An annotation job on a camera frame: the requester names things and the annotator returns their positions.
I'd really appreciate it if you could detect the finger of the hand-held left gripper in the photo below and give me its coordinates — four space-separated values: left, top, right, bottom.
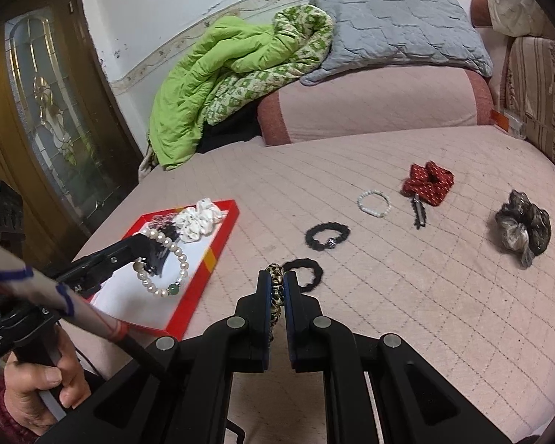
44 235 154 283
71 240 171 300

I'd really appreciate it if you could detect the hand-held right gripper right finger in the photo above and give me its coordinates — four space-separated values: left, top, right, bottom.
284 270 514 444

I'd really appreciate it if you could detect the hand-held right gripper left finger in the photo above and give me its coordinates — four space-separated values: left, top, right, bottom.
37 268 275 444

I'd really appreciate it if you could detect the pearl bracelet with green bead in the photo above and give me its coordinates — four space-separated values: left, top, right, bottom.
132 228 189 298

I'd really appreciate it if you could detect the red cardboard box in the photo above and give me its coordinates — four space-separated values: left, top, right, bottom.
89 199 240 341

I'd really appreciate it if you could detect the black leopard print hair tie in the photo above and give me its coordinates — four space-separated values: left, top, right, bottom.
263 257 324 334

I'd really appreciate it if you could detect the person's left hand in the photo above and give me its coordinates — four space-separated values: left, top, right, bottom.
4 328 92 432

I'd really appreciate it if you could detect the white scrunchie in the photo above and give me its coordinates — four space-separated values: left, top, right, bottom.
173 197 226 244

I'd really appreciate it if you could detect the pink quilted bed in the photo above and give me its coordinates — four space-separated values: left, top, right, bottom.
69 124 555 444

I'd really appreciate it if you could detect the wooden door with glass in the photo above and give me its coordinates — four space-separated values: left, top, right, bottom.
0 0 145 262

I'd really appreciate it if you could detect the black metal hair clip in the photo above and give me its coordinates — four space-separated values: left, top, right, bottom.
411 194 429 230

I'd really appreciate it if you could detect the green quilt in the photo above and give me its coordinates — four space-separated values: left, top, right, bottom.
148 4 335 171

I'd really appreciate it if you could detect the red dotted scrunchie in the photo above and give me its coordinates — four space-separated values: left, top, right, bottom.
401 161 455 207

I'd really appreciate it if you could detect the pink bolster pillow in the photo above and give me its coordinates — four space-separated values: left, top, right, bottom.
257 65 495 147

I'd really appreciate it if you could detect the dark sheer scrunchie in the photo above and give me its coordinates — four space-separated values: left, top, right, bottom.
495 189 552 268

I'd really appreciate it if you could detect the orange label plastic bottle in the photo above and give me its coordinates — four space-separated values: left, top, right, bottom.
489 109 529 139

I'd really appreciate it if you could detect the grey quilted pillow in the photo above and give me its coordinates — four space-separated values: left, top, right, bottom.
299 0 494 87

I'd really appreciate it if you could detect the striped floral cushion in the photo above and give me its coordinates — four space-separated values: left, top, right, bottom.
499 36 555 173

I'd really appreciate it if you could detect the white cloth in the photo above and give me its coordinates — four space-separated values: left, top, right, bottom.
485 0 552 38

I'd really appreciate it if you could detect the dark pink hair tie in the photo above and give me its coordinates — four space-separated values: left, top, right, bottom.
149 213 180 240

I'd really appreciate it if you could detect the white wrapped cable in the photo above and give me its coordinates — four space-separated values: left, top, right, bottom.
0 236 173 380

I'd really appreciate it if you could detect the black hair tie with bead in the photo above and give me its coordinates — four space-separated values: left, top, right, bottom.
304 221 352 253

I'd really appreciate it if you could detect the pale bead bracelet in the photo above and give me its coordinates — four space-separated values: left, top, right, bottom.
357 189 392 218

